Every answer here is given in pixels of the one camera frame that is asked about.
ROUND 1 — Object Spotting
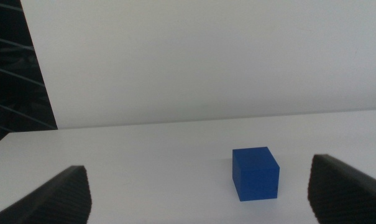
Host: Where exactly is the blue cube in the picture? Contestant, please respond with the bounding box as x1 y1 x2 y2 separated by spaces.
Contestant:
232 146 281 202

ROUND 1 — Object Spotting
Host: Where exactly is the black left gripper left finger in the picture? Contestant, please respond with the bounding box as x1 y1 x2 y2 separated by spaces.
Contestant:
0 165 93 224

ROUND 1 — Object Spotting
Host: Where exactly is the dark background panel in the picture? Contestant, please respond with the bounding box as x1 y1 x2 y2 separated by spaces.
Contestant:
0 0 58 151

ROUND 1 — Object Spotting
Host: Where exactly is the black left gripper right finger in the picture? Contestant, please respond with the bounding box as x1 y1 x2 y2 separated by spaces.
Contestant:
307 154 376 224

